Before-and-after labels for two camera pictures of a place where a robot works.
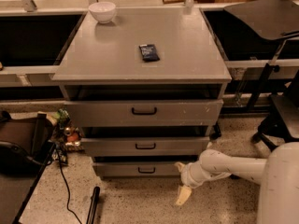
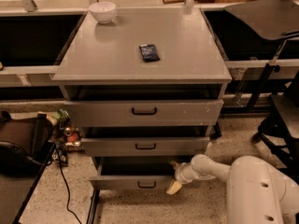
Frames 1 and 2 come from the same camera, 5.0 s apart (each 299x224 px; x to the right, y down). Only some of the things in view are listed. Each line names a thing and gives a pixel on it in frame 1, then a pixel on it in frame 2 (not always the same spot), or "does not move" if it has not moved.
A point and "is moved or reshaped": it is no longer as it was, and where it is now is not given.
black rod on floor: [92, 205] does not move
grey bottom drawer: [136, 170] is moved or reshaped
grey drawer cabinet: [146, 89] does not move
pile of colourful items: [68, 137] does not move
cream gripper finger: [184, 194] -> [174, 188]
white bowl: [103, 11] does not move
